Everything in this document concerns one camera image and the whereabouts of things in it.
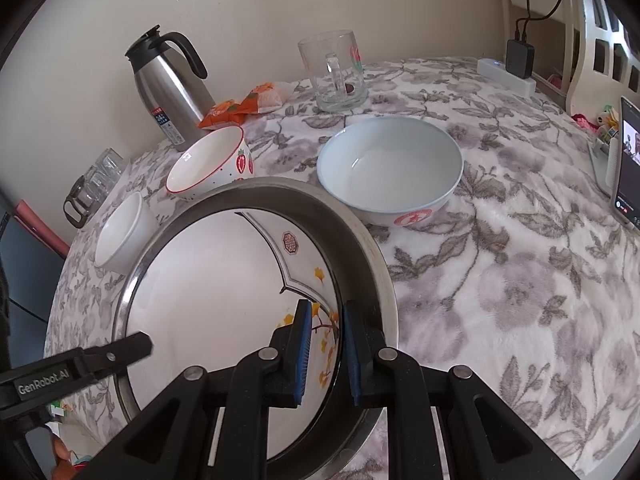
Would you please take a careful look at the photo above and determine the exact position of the pink board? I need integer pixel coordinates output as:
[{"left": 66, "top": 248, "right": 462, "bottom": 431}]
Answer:
[{"left": 12, "top": 199, "right": 71, "bottom": 259}]

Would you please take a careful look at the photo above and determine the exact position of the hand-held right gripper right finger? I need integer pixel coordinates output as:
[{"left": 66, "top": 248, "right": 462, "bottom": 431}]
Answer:
[{"left": 342, "top": 300, "right": 583, "bottom": 480}]

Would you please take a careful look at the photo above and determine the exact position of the black smartphone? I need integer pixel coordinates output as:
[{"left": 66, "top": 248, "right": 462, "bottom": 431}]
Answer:
[{"left": 607, "top": 96, "right": 640, "bottom": 231}]

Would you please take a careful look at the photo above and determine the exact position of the white cutout chair back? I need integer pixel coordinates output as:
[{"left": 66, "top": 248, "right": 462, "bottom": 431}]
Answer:
[{"left": 565, "top": 0, "right": 640, "bottom": 116}]

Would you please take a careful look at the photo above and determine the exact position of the white orange snack packet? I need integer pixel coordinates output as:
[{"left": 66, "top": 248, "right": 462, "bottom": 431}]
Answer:
[{"left": 244, "top": 81, "right": 297, "bottom": 114}]

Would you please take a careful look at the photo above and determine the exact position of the light blue bowl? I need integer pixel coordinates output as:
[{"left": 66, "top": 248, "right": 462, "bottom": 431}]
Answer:
[{"left": 316, "top": 115, "right": 464, "bottom": 228}]

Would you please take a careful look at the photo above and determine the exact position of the white power strip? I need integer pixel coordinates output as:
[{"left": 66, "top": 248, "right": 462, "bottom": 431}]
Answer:
[{"left": 476, "top": 57, "right": 537, "bottom": 95}]

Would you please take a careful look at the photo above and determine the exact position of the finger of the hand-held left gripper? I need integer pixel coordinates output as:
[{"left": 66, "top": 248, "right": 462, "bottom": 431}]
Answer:
[{"left": 75, "top": 331, "right": 154, "bottom": 381}]

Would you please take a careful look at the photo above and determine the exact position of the small white cup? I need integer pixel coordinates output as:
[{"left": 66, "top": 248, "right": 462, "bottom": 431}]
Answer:
[{"left": 94, "top": 191, "right": 161, "bottom": 275}]

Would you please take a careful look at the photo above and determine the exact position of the clear glass mug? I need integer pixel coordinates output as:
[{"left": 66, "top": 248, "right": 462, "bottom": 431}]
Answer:
[{"left": 298, "top": 30, "right": 370, "bottom": 113}]

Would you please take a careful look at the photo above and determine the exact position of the stainless steel thermos jug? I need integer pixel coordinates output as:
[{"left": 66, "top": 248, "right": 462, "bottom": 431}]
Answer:
[{"left": 125, "top": 24, "right": 217, "bottom": 153}]

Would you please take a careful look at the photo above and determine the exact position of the black rimmed yellow leaf plate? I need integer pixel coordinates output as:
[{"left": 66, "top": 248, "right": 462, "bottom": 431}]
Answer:
[{"left": 122, "top": 208, "right": 346, "bottom": 461}]

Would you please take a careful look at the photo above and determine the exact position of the strawberry print bowl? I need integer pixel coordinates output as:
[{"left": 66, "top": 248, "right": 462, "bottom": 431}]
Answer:
[{"left": 165, "top": 125, "right": 255, "bottom": 201}]

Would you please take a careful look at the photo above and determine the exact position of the blue grey panel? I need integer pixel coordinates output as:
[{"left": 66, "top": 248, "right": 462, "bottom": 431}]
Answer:
[{"left": 0, "top": 210, "right": 66, "bottom": 356}]

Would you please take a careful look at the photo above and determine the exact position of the black charger adapter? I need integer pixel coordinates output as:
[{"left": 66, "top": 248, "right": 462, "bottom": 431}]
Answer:
[{"left": 505, "top": 39, "right": 536, "bottom": 80}]

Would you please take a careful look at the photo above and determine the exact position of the black rack of glass cups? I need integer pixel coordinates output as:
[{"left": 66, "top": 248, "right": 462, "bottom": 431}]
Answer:
[{"left": 62, "top": 147, "right": 132, "bottom": 228}]

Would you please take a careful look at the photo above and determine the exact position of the stainless steel plate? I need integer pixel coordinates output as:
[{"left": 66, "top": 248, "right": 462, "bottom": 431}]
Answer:
[{"left": 112, "top": 177, "right": 399, "bottom": 480}]

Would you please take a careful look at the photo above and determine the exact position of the grey floral blanket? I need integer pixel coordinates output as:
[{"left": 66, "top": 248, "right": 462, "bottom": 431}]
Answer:
[{"left": 45, "top": 57, "right": 640, "bottom": 480}]

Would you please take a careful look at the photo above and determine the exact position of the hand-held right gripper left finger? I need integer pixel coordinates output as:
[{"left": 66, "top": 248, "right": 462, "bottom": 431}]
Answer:
[{"left": 87, "top": 299, "right": 313, "bottom": 480}]

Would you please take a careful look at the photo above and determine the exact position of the small colourful toy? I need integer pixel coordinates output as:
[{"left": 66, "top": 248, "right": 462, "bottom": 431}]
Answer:
[{"left": 595, "top": 104, "right": 622, "bottom": 142}]

